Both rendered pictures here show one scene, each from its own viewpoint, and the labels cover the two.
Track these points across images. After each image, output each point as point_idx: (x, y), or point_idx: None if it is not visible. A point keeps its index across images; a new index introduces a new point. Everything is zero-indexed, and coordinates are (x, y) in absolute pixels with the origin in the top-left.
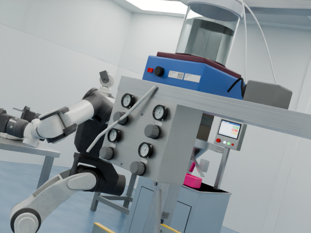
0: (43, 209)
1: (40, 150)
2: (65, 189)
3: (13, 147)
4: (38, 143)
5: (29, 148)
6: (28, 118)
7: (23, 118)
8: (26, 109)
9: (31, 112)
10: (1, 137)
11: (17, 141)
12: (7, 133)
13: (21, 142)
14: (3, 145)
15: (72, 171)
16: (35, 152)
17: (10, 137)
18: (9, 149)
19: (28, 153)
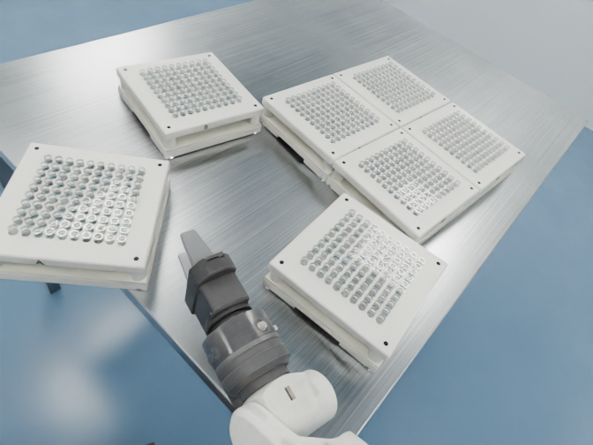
0: None
1: None
2: None
3: (170, 341)
4: (371, 370)
5: (210, 381)
6: (199, 306)
7: (187, 291)
8: (189, 271)
9: (202, 295)
10: (264, 274)
11: (284, 319)
12: (270, 277)
13: (287, 330)
14: (146, 313)
15: None
16: (230, 410)
17: (279, 292)
18: (161, 334)
19: (211, 389)
